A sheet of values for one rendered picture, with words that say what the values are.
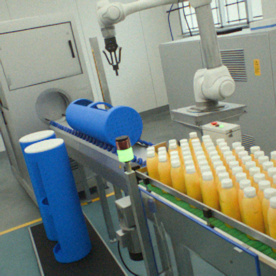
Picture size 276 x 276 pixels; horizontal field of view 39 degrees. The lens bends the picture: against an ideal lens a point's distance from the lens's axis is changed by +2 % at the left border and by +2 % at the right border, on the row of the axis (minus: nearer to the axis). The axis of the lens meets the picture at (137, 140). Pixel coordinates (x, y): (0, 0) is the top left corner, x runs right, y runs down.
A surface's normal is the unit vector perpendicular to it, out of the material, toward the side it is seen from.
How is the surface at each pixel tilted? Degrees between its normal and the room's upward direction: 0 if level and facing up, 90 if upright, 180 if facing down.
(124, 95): 90
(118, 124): 90
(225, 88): 95
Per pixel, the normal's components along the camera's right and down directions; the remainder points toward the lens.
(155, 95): 0.37, 0.18
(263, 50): -0.91, 0.28
